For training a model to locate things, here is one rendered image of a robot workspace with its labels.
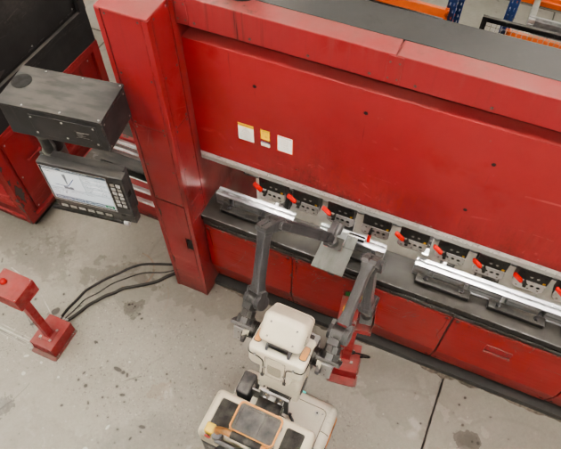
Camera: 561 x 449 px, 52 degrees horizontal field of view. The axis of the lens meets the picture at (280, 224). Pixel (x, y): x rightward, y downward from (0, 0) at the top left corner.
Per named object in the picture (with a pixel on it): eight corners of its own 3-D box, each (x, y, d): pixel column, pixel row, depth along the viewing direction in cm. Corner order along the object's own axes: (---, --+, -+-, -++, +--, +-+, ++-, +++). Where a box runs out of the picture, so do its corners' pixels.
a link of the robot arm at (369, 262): (361, 247, 265) (382, 255, 261) (366, 252, 278) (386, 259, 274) (323, 337, 261) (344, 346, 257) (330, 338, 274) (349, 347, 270)
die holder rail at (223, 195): (216, 202, 351) (215, 192, 343) (221, 195, 354) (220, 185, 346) (292, 230, 339) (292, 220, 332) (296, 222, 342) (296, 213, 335)
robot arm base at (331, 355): (313, 358, 260) (338, 369, 257) (320, 341, 259) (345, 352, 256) (317, 354, 268) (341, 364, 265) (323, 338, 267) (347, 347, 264)
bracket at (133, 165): (73, 182, 326) (69, 174, 320) (97, 152, 339) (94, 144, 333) (134, 205, 317) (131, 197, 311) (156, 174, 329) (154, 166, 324)
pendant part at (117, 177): (58, 206, 304) (34, 161, 274) (69, 189, 310) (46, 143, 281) (137, 224, 297) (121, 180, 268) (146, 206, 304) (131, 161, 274)
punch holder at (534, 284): (509, 284, 292) (521, 267, 278) (513, 271, 296) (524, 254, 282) (540, 295, 288) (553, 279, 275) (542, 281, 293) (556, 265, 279)
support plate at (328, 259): (310, 265, 312) (310, 265, 311) (328, 229, 326) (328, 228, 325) (341, 277, 308) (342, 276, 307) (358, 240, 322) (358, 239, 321)
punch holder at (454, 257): (433, 257, 301) (440, 240, 287) (437, 244, 305) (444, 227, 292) (461, 267, 297) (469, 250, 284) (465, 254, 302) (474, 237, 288)
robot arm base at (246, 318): (229, 322, 270) (252, 331, 267) (235, 306, 269) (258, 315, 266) (235, 318, 278) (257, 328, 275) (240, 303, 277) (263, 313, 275)
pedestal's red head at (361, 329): (335, 328, 327) (337, 314, 312) (340, 304, 336) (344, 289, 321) (369, 336, 324) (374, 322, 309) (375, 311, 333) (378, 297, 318)
